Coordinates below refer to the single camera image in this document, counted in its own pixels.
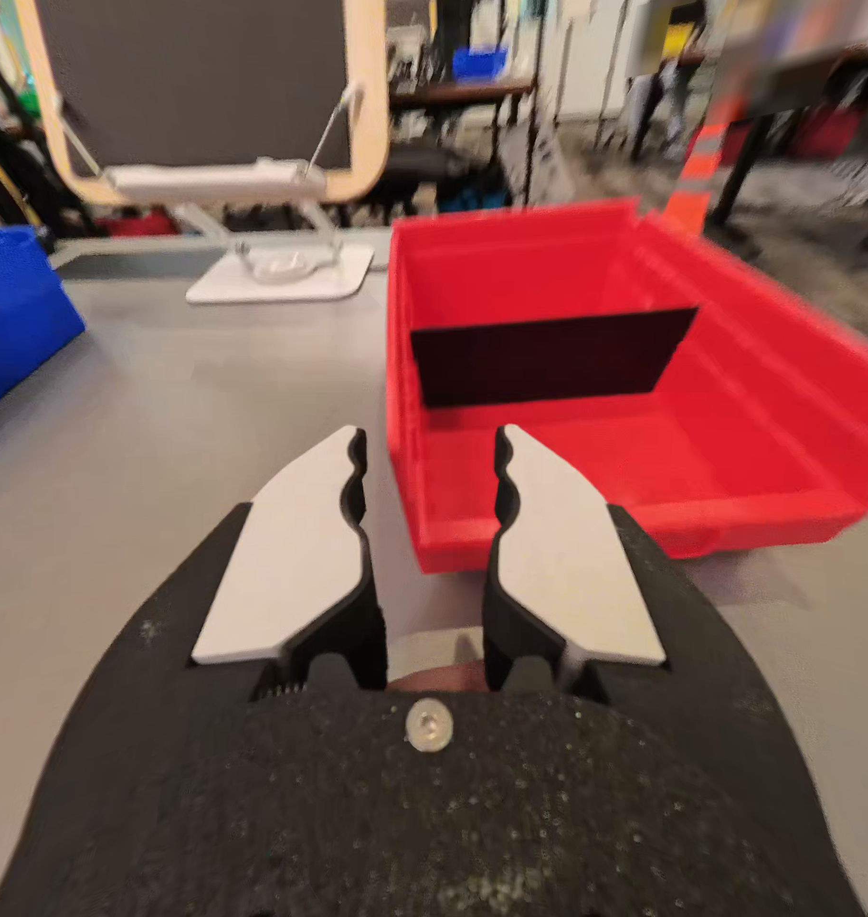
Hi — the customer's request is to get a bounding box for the black bin divider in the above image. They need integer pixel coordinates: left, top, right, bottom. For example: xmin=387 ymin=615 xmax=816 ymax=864
xmin=410 ymin=307 xmax=700 ymax=409

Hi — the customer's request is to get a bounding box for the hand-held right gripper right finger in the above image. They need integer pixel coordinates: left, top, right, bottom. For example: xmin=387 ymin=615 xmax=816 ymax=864
xmin=481 ymin=423 xmax=668 ymax=667

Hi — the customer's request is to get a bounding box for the small blue bin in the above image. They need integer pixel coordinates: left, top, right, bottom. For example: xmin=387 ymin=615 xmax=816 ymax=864
xmin=452 ymin=44 xmax=510 ymax=81

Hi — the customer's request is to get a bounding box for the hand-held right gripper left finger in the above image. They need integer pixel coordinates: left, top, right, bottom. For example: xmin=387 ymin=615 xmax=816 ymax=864
xmin=191 ymin=424 xmax=391 ymax=667

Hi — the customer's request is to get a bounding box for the grey desk flap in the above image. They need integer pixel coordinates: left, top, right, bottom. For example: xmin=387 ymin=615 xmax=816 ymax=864
xmin=54 ymin=247 xmax=213 ymax=280

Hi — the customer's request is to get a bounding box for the black office chair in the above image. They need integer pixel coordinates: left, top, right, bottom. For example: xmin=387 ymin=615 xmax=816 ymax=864
xmin=377 ymin=139 xmax=478 ymax=212

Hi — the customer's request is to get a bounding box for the red plastic bin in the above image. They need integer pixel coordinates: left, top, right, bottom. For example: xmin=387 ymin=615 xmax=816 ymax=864
xmin=385 ymin=199 xmax=868 ymax=576

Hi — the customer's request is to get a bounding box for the blue plastic bin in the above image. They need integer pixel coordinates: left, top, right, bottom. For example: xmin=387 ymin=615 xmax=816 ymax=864
xmin=0 ymin=225 xmax=86 ymax=420

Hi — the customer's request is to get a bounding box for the orange striped cone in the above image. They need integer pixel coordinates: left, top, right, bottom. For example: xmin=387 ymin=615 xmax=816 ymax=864
xmin=663 ymin=100 xmax=729 ymax=234

